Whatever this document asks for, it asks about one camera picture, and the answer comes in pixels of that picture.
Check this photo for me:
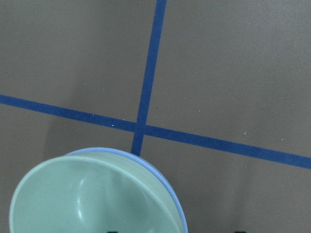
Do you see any blue bowl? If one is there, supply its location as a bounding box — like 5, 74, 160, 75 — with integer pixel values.
67, 148, 188, 233

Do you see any green bowl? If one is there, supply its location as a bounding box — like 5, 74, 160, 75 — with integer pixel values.
9, 151, 185, 233

